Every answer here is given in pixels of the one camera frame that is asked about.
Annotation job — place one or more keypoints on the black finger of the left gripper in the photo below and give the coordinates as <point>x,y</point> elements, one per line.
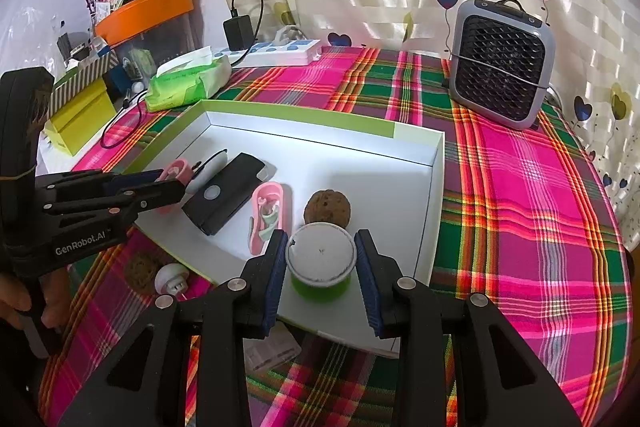
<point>160,196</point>
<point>135,179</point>

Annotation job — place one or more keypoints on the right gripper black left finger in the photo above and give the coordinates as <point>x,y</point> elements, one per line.
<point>144,379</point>

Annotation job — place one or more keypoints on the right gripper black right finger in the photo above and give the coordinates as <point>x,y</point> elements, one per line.
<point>499,379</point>

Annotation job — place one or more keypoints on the brown walnut ball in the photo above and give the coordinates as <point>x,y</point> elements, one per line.
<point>328,206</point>
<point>140,272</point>

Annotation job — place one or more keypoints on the black white mouse device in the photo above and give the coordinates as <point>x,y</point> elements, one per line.
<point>205,170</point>

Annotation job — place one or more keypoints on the black rectangular doorbell device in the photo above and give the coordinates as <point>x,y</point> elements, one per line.
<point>213,205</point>

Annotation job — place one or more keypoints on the green cup white lid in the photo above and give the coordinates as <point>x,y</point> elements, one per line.
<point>320,258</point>

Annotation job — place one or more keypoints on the white round plug device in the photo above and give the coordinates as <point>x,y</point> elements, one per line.
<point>279,347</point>

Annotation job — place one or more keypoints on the yellow cardboard box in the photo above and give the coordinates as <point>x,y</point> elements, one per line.
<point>75,123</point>

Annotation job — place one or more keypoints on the white round night light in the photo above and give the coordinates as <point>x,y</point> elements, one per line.
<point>172,280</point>

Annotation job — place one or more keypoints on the striped gift box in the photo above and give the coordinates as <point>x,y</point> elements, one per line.
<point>78,79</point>

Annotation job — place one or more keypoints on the green white cardboard box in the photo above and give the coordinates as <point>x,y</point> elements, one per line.
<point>391,173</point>

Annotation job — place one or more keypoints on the green tissue pack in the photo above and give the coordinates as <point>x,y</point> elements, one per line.
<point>187,79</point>

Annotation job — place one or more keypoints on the orange lidded storage bin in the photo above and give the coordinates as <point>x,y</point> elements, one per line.
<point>160,27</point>

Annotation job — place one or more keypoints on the pink plaid tablecloth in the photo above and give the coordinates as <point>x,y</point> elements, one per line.
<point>525,219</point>

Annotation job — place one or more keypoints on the black power adapter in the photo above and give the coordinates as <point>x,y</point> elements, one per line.
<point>239,31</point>

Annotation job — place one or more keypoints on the white power strip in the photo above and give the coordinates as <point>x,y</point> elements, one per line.
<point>266,54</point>

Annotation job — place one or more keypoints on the grey mini space heater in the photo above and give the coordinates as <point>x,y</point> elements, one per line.
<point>501,61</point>

